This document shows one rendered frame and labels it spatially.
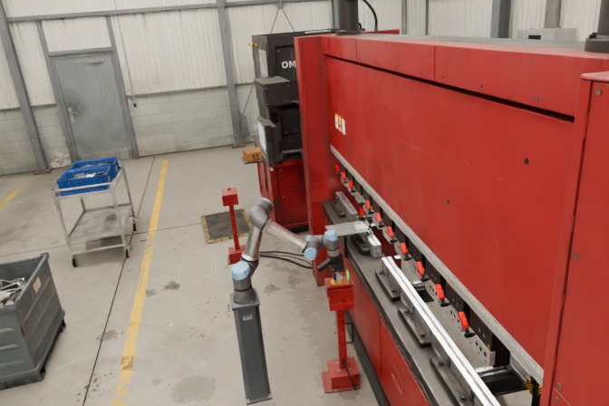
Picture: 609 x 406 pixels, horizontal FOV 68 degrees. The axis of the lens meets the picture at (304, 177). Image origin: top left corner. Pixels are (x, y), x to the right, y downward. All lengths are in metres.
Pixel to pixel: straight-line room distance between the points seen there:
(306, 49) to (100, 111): 6.67
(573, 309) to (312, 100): 3.06
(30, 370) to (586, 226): 3.81
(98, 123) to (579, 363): 9.44
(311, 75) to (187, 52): 6.04
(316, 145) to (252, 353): 1.77
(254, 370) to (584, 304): 2.53
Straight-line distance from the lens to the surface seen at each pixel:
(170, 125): 9.80
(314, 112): 3.83
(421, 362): 2.34
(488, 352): 1.86
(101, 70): 9.75
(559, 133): 1.30
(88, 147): 10.06
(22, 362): 4.11
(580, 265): 0.98
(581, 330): 1.03
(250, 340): 3.11
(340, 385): 3.42
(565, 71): 1.25
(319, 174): 3.97
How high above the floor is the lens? 2.42
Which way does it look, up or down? 19 degrees down
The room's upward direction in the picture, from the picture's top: 5 degrees counter-clockwise
